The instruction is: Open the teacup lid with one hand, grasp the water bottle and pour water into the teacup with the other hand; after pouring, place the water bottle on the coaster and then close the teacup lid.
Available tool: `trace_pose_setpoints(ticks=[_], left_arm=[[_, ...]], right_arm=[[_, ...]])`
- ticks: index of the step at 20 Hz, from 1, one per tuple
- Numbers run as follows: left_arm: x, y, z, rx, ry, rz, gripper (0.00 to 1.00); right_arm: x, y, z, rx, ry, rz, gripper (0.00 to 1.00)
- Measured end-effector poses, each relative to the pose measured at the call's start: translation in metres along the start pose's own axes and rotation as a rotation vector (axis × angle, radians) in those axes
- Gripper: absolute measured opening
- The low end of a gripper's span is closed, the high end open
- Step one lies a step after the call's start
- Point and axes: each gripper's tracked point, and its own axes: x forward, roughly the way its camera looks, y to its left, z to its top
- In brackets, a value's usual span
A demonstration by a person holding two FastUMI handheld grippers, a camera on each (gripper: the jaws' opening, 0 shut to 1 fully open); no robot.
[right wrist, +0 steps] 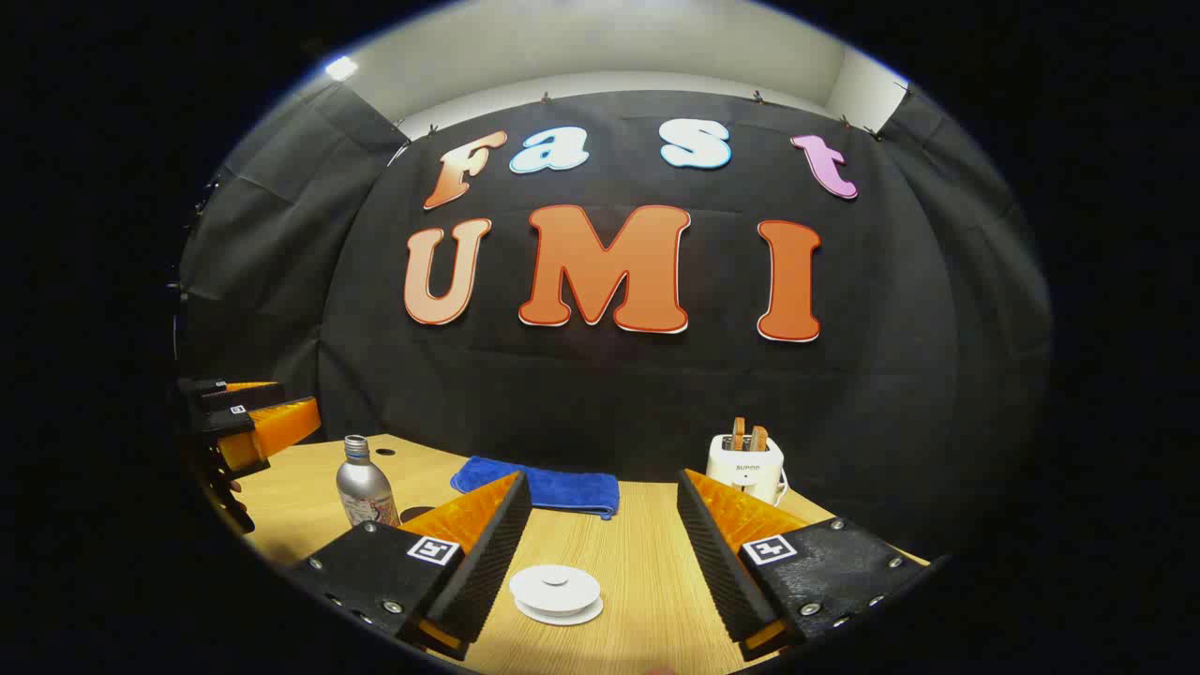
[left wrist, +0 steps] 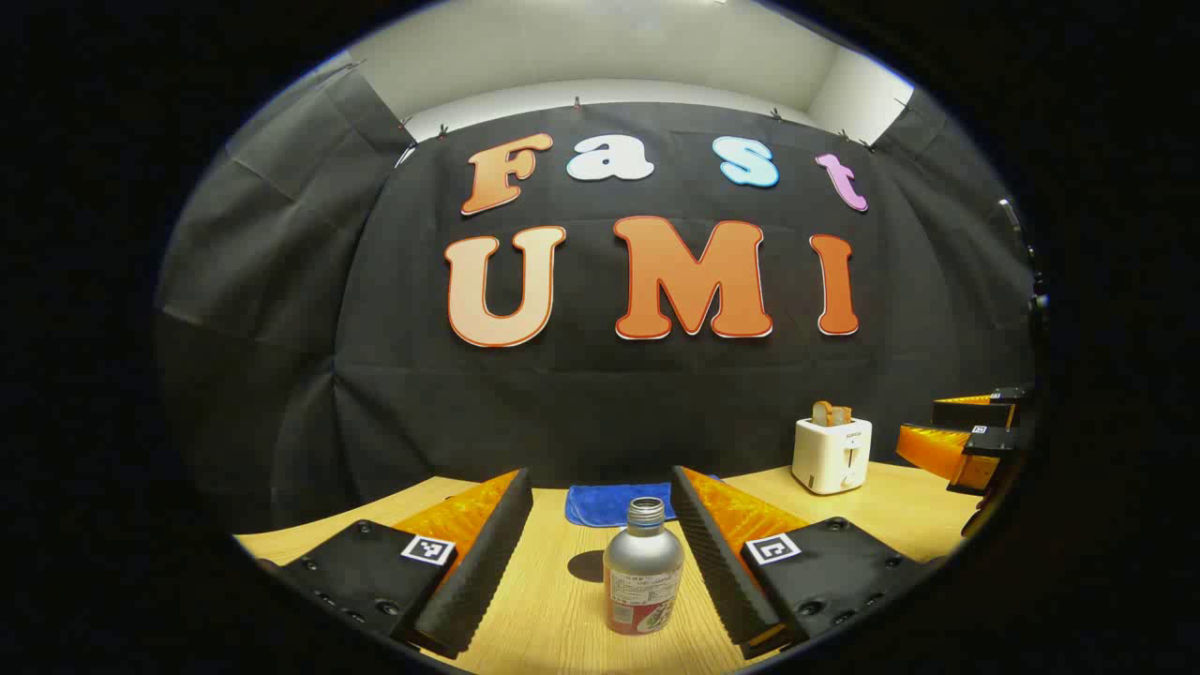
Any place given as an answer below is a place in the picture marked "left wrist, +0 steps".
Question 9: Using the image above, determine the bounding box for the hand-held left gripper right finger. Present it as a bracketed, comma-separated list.
[670, 465, 948, 660]

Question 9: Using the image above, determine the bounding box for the white toaster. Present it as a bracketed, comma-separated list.
[792, 417, 873, 496]

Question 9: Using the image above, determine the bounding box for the folded blue cloth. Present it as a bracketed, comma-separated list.
[564, 476, 725, 528]

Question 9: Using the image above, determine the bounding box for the silver water bottle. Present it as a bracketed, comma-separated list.
[603, 497, 683, 636]

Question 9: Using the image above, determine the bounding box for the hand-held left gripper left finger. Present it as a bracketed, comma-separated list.
[258, 467, 535, 660]

